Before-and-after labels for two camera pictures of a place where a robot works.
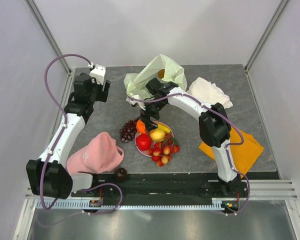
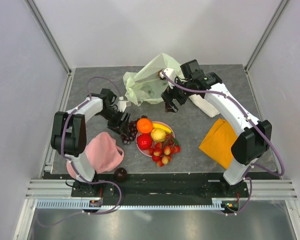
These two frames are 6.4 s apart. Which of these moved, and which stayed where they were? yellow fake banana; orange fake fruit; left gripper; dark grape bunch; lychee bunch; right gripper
Moved: left gripper; right gripper
Stayed: orange fake fruit; dark grape bunch; lychee bunch; yellow fake banana
